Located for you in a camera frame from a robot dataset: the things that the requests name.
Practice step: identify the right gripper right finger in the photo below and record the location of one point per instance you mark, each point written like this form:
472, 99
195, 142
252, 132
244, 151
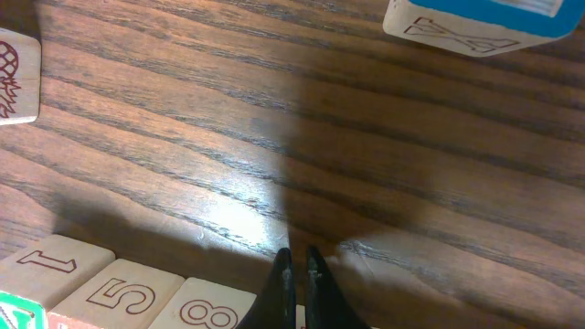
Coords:
326, 307

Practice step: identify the green N block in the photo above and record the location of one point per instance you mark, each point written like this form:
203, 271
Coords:
37, 278

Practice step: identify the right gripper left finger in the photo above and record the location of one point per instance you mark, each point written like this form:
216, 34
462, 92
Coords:
275, 306

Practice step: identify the red E block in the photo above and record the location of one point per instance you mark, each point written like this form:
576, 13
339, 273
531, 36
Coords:
125, 295

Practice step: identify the green R block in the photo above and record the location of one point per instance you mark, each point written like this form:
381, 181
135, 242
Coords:
300, 317

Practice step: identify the blue T block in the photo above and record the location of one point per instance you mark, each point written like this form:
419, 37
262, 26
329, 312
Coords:
482, 28

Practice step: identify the red Q block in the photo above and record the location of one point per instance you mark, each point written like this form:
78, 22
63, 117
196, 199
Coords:
200, 304

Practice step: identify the red A block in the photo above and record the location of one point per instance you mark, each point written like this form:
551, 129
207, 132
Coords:
21, 58

